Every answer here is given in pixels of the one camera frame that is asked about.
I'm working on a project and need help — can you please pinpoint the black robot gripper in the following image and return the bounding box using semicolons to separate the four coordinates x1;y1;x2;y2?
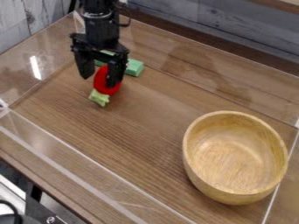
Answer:
69;32;129;88

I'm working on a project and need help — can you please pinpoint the red plush strawberry toy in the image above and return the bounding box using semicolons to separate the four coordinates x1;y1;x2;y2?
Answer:
88;66;121;107

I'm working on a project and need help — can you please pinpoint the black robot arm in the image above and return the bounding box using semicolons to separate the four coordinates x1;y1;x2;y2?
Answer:
69;0;130;88

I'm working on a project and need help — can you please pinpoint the green rectangular foam block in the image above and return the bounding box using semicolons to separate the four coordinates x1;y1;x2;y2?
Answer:
94;51;145;77

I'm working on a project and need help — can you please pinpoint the wooden bowl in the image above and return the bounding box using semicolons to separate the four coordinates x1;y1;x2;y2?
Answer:
181;110;288;205

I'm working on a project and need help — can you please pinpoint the clear acrylic corner bracket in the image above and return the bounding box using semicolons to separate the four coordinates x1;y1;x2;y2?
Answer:
72;11;85;34

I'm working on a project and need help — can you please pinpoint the clear acrylic tray wall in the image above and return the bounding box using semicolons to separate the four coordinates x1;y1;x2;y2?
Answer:
0;16;299;224

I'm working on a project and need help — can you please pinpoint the black cable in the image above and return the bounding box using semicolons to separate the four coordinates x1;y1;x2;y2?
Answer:
0;199;24;224

